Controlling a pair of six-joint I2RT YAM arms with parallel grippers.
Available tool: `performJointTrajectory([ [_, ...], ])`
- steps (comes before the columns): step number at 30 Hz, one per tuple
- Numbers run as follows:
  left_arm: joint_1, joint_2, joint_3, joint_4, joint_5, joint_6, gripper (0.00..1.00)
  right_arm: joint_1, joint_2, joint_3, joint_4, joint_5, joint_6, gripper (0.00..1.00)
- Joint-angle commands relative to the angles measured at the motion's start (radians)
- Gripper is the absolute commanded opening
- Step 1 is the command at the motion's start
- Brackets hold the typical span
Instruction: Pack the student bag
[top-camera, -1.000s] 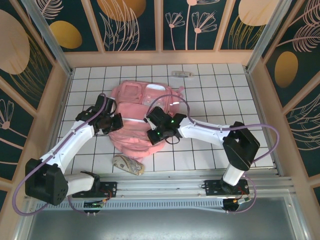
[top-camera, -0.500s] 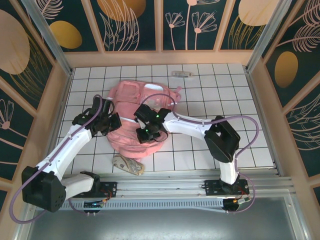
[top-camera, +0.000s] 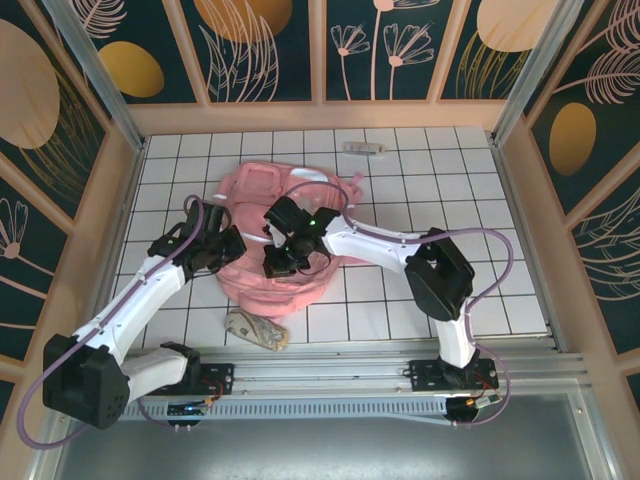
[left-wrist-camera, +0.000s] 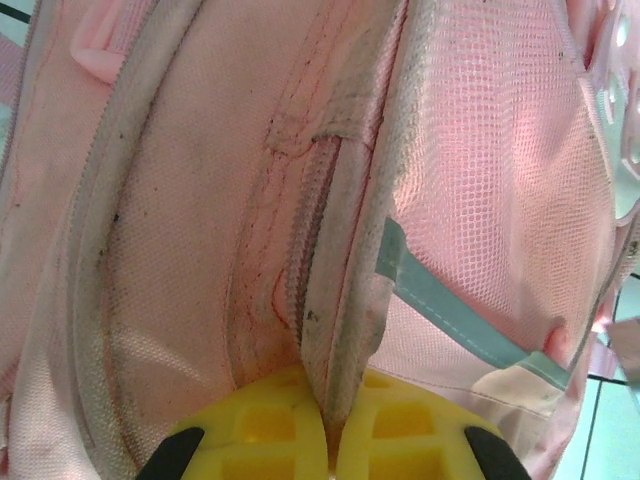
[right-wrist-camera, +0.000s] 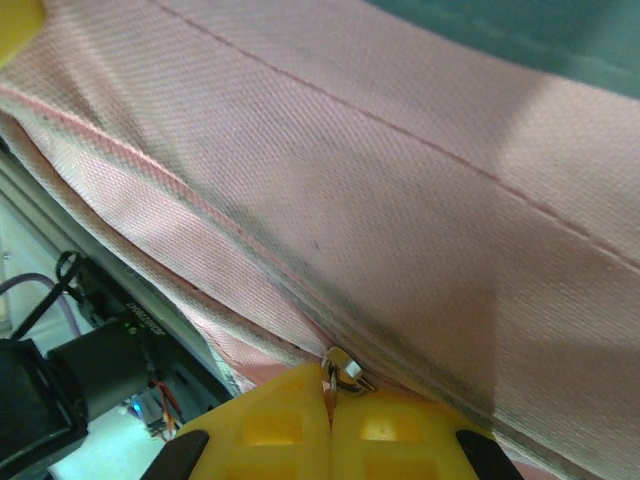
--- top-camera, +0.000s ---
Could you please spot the pink student backpack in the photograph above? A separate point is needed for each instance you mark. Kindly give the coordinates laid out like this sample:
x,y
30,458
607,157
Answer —
x,y
260,300

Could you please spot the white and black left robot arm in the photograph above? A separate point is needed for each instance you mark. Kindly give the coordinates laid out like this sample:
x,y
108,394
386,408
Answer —
x,y
140,300

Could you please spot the beige patterned pencil pouch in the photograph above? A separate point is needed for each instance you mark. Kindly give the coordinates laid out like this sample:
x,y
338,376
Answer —
x,y
257,331

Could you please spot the small white oblong item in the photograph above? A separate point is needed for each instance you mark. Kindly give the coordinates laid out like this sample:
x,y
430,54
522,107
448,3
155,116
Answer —
x,y
365,148

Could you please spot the green circuit board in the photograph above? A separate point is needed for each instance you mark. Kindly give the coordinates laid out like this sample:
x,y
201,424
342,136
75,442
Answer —
x,y
187,409

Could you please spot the brushed metal panel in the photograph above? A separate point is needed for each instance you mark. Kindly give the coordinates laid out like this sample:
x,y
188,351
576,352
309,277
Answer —
x,y
320,450

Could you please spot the aluminium side rail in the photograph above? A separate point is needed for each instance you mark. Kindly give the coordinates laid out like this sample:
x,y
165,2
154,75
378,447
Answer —
x,y
129,200
513,200

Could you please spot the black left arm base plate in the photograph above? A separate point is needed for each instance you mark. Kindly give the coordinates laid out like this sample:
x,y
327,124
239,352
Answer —
x,y
220,375

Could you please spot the aluminium mounting rail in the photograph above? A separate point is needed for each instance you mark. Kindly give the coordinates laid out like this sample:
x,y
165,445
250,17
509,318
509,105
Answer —
x,y
320,372

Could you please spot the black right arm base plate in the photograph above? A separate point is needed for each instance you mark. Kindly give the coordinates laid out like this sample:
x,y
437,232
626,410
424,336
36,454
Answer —
x,y
425,375

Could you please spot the aluminium frame post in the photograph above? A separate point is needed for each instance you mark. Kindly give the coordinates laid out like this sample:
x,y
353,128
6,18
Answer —
x,y
540,75
98,75

